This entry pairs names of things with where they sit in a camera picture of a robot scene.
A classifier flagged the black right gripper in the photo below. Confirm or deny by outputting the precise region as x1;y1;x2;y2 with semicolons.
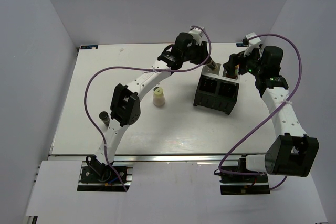
223;45;264;77

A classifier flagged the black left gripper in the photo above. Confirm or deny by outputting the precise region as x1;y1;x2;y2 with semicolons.
182;40;212;66

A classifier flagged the yellow-capped red sauce bottle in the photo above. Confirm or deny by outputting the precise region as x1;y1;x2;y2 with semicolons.
226;65;239;79

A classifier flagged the black-capped spice bottle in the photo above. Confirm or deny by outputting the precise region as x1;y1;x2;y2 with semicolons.
99;111;110;127
206;60;217;71

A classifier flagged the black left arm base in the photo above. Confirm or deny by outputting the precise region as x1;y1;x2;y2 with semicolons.
77;155;131;193

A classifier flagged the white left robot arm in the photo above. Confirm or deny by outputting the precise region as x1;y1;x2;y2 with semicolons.
93;26;216;182

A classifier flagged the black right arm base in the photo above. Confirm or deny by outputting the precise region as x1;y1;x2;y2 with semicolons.
213;155;270;195

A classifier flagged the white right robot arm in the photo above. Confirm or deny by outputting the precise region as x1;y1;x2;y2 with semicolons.
223;46;319;182

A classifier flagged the black condiment organizer rack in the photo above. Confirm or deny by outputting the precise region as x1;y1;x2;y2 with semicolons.
193;63;240;115

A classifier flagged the cream-lidded seasoning shaker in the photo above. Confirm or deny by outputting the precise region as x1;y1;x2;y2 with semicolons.
153;87;165;107

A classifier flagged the blue label sticker left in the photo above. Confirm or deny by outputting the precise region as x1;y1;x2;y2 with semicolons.
80;45;98;50

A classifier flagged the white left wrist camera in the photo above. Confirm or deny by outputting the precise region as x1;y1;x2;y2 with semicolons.
188;26;204;45

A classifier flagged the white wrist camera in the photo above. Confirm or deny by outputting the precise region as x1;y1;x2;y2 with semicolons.
242;33;261;57
188;26;204;45

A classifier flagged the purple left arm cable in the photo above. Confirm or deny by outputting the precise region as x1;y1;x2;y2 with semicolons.
84;25;212;192

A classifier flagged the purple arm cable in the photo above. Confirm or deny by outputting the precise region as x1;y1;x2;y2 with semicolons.
217;34;302;190
84;25;212;192

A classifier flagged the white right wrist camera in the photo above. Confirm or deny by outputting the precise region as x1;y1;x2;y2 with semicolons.
242;33;261;57

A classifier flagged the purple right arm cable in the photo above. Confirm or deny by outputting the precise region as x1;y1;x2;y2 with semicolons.
217;34;302;190

